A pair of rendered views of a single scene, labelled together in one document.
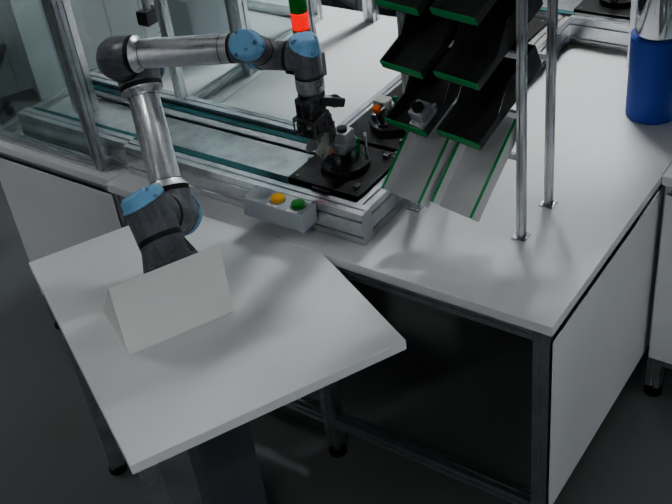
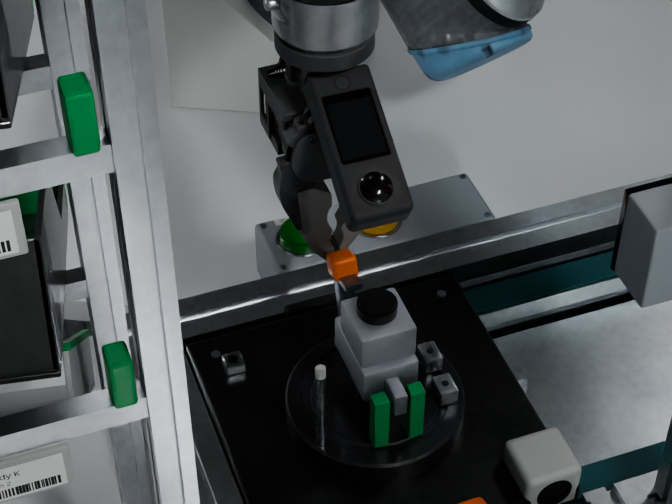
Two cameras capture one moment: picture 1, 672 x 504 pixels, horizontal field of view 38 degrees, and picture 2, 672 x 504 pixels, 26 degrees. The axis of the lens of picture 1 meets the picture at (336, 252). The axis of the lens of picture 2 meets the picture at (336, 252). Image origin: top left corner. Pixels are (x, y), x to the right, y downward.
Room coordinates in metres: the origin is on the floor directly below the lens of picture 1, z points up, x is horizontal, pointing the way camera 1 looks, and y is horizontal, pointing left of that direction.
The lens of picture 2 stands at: (2.77, -0.71, 1.86)
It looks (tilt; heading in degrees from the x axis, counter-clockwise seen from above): 44 degrees down; 121
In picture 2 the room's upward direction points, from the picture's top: straight up
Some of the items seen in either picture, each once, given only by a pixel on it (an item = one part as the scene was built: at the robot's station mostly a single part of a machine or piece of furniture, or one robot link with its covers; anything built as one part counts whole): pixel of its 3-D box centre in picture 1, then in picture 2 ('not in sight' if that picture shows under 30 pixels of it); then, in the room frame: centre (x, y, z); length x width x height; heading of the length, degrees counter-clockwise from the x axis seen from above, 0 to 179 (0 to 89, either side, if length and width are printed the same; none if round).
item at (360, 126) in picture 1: (392, 112); not in sight; (2.61, -0.22, 1.01); 0.24 x 0.24 x 0.13; 51
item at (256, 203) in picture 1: (279, 208); (375, 243); (2.30, 0.14, 0.93); 0.21 x 0.07 x 0.06; 51
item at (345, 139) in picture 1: (345, 136); (381, 343); (2.42, -0.07, 1.06); 0.08 x 0.04 x 0.07; 141
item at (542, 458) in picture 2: not in sight; (541, 470); (2.55, -0.05, 0.97); 0.05 x 0.05 x 0.04; 51
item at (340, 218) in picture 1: (241, 186); (589, 251); (2.47, 0.25, 0.91); 0.89 x 0.06 x 0.11; 51
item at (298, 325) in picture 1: (202, 302); (272, 97); (2.04, 0.36, 0.84); 0.90 x 0.70 x 0.03; 24
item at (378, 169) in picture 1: (346, 168); (374, 418); (2.42, -0.06, 0.96); 0.24 x 0.24 x 0.02; 51
